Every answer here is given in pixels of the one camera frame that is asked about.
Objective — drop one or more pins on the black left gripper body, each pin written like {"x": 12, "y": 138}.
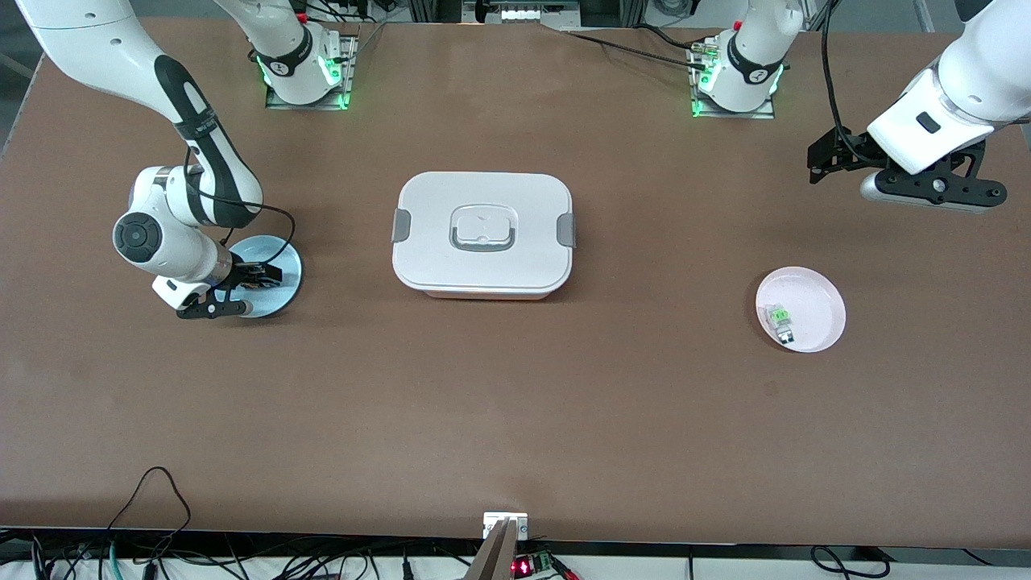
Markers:
{"x": 847, "y": 150}

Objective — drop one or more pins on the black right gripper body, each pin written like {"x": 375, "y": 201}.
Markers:
{"x": 244, "y": 271}

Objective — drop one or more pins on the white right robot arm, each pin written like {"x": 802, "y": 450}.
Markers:
{"x": 80, "y": 40}

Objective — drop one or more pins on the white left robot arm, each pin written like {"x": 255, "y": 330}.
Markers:
{"x": 991, "y": 72}

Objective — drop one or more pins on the white lidded box grey clips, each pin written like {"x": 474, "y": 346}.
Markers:
{"x": 483, "y": 266}

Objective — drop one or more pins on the light blue round plate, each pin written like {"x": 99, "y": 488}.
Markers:
{"x": 282, "y": 300}

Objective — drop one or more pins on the pink round plate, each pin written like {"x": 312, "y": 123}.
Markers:
{"x": 813, "y": 310}

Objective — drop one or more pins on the white power strip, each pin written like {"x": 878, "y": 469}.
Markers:
{"x": 536, "y": 13}

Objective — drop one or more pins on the grey slanted bar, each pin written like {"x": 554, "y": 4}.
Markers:
{"x": 493, "y": 556}

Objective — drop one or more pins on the circuit board with red display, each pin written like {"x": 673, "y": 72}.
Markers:
{"x": 532, "y": 565}

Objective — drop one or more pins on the aluminium frame post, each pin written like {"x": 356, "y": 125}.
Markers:
{"x": 923, "y": 16}

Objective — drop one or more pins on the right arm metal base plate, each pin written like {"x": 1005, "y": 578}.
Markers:
{"x": 348, "y": 72}

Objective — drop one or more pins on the white metal bracket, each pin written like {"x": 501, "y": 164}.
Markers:
{"x": 493, "y": 522}

